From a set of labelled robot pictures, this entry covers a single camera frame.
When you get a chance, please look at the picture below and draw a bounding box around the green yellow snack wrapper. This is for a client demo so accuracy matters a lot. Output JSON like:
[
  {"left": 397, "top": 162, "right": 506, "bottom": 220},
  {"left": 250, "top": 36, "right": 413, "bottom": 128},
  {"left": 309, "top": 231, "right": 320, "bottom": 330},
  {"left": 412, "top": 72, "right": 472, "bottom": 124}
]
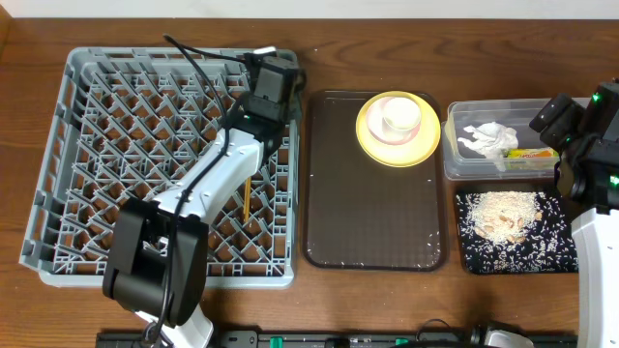
[{"left": 504, "top": 147, "right": 559, "bottom": 170}]

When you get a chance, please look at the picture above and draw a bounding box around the wooden chopstick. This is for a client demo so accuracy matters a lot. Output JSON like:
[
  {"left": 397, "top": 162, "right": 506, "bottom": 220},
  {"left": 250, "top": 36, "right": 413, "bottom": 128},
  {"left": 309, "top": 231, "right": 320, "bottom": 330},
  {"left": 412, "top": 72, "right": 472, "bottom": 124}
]
[{"left": 243, "top": 177, "right": 251, "bottom": 223}]

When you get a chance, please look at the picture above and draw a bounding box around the white paper napkin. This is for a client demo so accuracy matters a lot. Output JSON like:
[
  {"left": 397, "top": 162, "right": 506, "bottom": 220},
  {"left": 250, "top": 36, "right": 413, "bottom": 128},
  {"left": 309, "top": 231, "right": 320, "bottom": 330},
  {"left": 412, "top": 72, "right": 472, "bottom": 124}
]
[{"left": 457, "top": 122, "right": 518, "bottom": 172}]

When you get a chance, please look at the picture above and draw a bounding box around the food scraps rice pile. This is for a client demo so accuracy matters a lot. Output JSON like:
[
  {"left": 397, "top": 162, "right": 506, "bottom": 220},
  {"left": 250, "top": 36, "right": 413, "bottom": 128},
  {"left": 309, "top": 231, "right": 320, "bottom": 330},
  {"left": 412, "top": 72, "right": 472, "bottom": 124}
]
[{"left": 457, "top": 190, "right": 579, "bottom": 273}]

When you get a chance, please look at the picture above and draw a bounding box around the pink bowl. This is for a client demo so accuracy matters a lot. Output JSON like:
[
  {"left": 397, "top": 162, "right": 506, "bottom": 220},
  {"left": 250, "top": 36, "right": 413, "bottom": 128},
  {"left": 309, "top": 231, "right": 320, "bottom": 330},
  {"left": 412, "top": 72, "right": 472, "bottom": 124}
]
[{"left": 367, "top": 97, "right": 416, "bottom": 145}]

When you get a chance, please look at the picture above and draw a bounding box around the cream white cup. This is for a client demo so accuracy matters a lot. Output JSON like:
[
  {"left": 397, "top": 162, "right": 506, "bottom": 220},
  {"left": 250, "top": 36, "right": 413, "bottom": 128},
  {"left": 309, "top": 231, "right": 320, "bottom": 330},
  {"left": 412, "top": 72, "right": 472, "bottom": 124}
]
[{"left": 382, "top": 97, "right": 422, "bottom": 138}]

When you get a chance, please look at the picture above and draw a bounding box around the yellow plate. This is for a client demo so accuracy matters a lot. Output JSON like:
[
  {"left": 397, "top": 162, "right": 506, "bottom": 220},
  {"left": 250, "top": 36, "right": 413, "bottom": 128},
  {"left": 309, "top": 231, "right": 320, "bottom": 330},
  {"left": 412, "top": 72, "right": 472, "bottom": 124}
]
[{"left": 355, "top": 91, "right": 441, "bottom": 167}]

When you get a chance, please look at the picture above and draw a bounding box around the light blue bowl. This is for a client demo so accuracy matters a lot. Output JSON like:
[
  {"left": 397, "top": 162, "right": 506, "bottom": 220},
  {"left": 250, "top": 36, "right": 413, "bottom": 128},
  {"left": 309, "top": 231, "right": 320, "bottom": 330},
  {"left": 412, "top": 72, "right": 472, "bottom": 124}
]
[{"left": 252, "top": 46, "right": 277, "bottom": 55}]

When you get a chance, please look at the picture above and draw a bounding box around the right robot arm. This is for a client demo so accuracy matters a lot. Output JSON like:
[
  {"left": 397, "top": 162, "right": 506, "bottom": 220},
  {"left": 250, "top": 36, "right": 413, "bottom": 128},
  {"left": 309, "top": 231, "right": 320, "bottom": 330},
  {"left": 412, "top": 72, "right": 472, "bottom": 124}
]
[{"left": 555, "top": 80, "right": 618, "bottom": 348}]

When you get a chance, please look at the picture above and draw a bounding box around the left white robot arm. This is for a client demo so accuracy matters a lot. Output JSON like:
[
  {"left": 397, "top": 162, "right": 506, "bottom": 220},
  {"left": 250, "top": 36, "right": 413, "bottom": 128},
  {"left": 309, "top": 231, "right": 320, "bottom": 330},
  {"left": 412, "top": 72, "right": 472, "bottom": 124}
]
[{"left": 103, "top": 92, "right": 302, "bottom": 347}]

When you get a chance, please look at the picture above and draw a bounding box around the clear plastic waste bin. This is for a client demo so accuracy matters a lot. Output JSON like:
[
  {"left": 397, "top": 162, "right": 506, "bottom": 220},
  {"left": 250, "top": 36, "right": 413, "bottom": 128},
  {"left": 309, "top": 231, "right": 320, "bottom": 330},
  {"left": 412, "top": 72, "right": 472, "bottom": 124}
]
[{"left": 442, "top": 99, "right": 554, "bottom": 181}]

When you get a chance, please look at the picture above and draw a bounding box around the black waste tray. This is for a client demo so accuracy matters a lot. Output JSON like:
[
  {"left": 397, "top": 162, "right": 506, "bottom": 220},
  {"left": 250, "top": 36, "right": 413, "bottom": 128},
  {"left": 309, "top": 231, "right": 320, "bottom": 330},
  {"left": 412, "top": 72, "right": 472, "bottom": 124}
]
[{"left": 454, "top": 183, "right": 581, "bottom": 276}]

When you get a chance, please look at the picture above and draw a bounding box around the grey dishwasher rack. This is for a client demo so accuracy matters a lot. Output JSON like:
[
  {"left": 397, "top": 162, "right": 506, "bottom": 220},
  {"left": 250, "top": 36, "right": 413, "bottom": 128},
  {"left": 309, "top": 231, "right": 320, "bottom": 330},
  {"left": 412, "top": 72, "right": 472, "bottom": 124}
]
[{"left": 19, "top": 47, "right": 300, "bottom": 289}]

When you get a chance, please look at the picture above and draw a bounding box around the dark brown serving tray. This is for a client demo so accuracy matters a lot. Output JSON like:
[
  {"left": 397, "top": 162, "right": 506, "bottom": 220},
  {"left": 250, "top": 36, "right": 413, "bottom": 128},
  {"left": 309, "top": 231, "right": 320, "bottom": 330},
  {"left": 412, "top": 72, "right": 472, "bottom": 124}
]
[{"left": 301, "top": 91, "right": 449, "bottom": 272}]

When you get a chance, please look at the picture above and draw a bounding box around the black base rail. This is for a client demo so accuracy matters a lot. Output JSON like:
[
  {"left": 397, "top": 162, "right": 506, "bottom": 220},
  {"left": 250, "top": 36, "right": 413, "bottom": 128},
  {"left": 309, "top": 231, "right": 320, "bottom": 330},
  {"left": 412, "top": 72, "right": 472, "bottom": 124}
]
[{"left": 95, "top": 318, "right": 579, "bottom": 348}]

